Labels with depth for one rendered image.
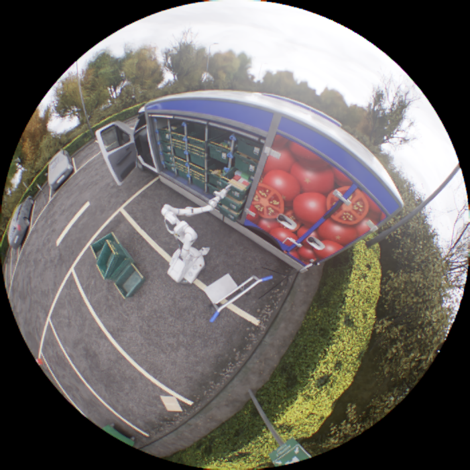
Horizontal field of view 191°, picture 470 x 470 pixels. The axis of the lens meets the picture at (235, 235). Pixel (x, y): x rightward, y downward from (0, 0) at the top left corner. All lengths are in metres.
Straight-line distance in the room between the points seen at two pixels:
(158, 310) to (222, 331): 1.24
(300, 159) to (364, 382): 4.40
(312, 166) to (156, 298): 3.06
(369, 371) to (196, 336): 3.88
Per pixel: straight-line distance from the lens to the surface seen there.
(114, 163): 4.10
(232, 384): 3.09
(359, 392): 4.26
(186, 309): 2.71
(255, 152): 1.82
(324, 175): 1.47
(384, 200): 1.64
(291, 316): 2.99
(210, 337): 2.74
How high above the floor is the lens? 2.66
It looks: 61 degrees down
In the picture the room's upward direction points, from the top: 17 degrees clockwise
